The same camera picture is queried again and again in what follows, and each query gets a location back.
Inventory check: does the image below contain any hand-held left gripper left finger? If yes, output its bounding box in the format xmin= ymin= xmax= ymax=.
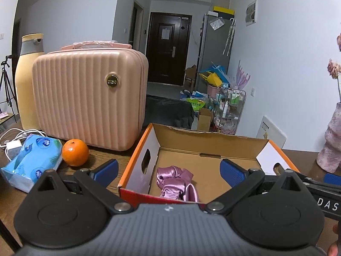
xmin=32 ymin=159 xmax=134 ymax=215

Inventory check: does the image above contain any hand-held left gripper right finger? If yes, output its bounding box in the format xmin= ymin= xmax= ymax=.
xmin=205 ymin=159 xmax=307 ymax=215

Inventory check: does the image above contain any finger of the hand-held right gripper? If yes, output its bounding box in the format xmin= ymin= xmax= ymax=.
xmin=296 ymin=172 xmax=341 ymax=192

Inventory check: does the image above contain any orange and white cardboard box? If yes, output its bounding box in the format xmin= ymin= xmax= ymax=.
xmin=118 ymin=123 xmax=301 ymax=211

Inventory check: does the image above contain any purple satin cloth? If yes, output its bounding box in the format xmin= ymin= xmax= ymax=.
xmin=156 ymin=165 xmax=200 ymax=202

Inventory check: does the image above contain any person's right hand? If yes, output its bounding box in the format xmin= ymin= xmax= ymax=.
xmin=326 ymin=223 xmax=341 ymax=256

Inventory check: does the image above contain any pink textured vase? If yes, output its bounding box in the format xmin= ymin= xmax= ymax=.
xmin=316 ymin=102 xmax=341 ymax=173

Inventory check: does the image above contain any orange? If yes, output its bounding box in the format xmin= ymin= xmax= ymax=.
xmin=62 ymin=139 xmax=89 ymax=167

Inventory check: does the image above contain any white board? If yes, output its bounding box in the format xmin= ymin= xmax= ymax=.
xmin=256 ymin=115 xmax=288 ymax=150

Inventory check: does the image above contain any small open cardboard box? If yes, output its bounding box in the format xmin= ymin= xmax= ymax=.
xmin=197 ymin=108 xmax=214 ymax=132

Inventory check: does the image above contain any metal trolley rack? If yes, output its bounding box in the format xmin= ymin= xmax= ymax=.
xmin=213 ymin=87 xmax=246 ymax=135

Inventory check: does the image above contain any blue tissue pack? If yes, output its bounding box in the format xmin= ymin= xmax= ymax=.
xmin=1 ymin=134 xmax=63 ymax=193

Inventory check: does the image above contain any pink ribbed suitcase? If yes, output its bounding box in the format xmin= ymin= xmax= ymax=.
xmin=32 ymin=48 xmax=149 ymax=151

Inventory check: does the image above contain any green packet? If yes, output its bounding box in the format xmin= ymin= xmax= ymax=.
xmin=186 ymin=97 xmax=207 ymax=112

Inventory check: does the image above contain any black bag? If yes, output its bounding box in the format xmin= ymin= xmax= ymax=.
xmin=146 ymin=95 xmax=195 ymax=130

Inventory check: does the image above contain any pink bucket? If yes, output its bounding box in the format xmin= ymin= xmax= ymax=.
xmin=206 ymin=83 xmax=223 ymax=98

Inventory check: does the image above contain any white charger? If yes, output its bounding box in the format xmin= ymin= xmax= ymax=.
xmin=6 ymin=140 xmax=22 ymax=159

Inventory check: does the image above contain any yellow bag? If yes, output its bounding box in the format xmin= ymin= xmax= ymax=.
xmin=200 ymin=71 xmax=221 ymax=87

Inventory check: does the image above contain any blue bag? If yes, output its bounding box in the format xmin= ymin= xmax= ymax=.
xmin=205 ymin=64 xmax=230 ymax=83

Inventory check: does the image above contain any brown cardboard box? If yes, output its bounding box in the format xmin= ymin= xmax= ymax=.
xmin=185 ymin=65 xmax=198 ymax=91

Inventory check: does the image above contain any yellow bottle with grey band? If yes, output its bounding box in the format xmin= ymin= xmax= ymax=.
xmin=14 ymin=33 xmax=44 ymax=131

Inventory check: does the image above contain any dark entrance door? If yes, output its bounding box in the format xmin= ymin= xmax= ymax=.
xmin=146 ymin=12 xmax=192 ymax=86

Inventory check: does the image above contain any pink cloth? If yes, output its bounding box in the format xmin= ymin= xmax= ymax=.
xmin=61 ymin=41 xmax=133 ymax=51

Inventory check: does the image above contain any grey refrigerator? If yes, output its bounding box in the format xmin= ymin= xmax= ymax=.
xmin=197 ymin=13 xmax=235 ymax=78

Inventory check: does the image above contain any white folded umbrella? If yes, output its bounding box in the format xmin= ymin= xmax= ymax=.
xmin=223 ymin=18 xmax=236 ymax=56

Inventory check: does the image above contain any black tripod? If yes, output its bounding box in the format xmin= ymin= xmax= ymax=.
xmin=0 ymin=55 xmax=19 ymax=115

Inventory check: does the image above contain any clear plastic bag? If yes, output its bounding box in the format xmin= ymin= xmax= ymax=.
xmin=210 ymin=18 xmax=225 ymax=30

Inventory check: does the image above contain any yellow and black box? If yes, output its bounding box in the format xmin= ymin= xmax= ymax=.
xmin=213 ymin=5 xmax=235 ymax=18

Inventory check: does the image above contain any white cable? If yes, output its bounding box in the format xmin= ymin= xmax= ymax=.
xmin=0 ymin=128 xmax=47 ymax=150

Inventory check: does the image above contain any purple wall decoration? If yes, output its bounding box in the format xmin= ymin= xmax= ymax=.
xmin=234 ymin=60 xmax=251 ymax=90

